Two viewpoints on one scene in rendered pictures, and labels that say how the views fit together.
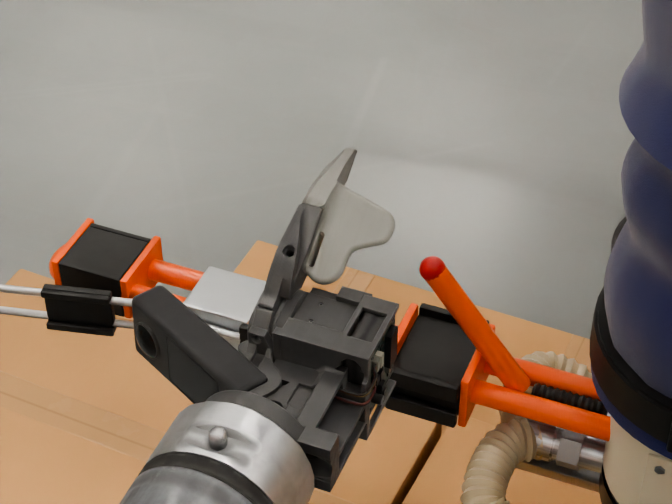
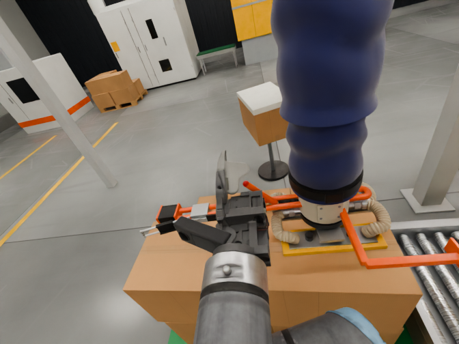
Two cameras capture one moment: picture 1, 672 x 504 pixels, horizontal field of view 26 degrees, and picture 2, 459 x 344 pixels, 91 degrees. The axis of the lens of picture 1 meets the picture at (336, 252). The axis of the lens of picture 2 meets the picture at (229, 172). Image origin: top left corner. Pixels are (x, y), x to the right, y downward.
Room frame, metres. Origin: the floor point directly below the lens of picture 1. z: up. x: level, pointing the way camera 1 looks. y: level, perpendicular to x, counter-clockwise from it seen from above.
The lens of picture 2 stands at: (0.37, 0.05, 1.88)
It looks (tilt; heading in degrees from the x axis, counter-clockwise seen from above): 37 degrees down; 351
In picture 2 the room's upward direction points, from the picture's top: 17 degrees counter-clockwise
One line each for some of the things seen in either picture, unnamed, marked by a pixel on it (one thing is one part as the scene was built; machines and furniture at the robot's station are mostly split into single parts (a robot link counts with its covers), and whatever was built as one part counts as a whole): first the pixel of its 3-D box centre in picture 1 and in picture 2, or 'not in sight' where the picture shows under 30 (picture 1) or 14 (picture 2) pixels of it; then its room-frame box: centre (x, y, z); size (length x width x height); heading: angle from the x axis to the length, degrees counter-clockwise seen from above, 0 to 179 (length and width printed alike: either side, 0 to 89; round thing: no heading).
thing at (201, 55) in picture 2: not in sight; (218, 59); (8.30, -1.87, 0.32); 1.25 x 0.50 x 0.64; 68
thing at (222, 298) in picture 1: (228, 310); (201, 213); (1.04, 0.10, 1.24); 0.07 x 0.07 x 0.04; 68
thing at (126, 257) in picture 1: (109, 267); (170, 214); (1.09, 0.23, 1.24); 0.08 x 0.07 x 0.05; 68
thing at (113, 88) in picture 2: not in sight; (117, 89); (8.20, 1.40, 0.45); 1.21 x 1.02 x 0.90; 68
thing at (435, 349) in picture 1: (437, 364); not in sight; (0.95, -0.09, 1.24); 0.10 x 0.08 x 0.06; 158
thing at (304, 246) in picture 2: not in sight; (329, 237); (0.77, -0.29, 1.14); 0.34 x 0.10 x 0.05; 68
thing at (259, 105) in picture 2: not in sight; (264, 112); (2.52, -0.83, 0.82); 0.60 x 0.40 x 0.40; 174
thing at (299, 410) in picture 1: (300, 383); (241, 230); (0.61, 0.02, 1.58); 0.12 x 0.09 x 0.08; 158
